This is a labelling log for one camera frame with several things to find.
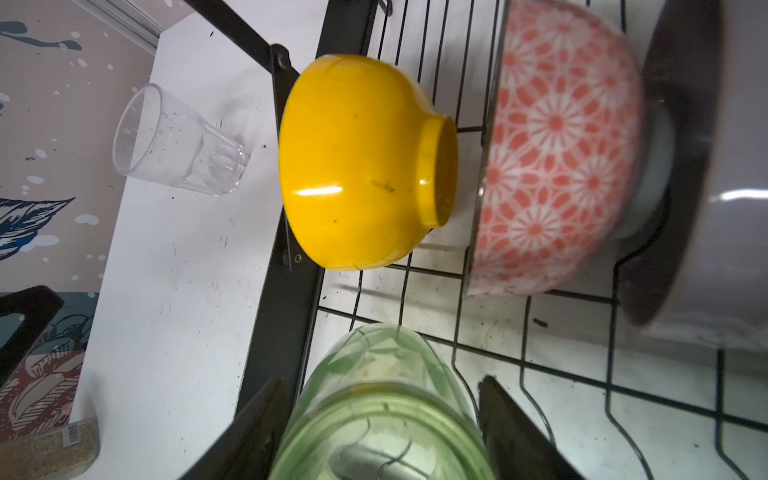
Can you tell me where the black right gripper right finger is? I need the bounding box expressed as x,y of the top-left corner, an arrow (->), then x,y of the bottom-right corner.
478,376 -> 583,479

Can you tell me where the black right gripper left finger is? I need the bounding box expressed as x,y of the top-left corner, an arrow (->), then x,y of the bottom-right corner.
182,378 -> 288,480

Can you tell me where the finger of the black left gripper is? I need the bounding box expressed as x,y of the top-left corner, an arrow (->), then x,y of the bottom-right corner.
1,285 -> 64,385

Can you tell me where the green glass tumbler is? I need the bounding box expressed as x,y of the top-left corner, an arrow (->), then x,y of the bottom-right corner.
270,323 -> 497,479

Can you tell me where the clear glass tumbler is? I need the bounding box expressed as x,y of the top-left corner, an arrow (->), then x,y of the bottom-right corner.
112,83 -> 249,196

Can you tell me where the black two-tier dish rack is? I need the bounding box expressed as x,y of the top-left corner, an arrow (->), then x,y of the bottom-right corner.
193,1 -> 767,479

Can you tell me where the spice jar silver lid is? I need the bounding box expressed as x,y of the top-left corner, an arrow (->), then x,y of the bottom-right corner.
1,418 -> 100,479

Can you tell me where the lilac ceramic bowl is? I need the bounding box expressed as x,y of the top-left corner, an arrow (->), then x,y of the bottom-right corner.
616,1 -> 767,352

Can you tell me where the yellow bowl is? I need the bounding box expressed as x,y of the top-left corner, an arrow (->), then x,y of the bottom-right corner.
278,54 -> 459,271

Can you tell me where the red patterned bowl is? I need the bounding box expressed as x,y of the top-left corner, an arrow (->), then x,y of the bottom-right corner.
465,1 -> 675,297

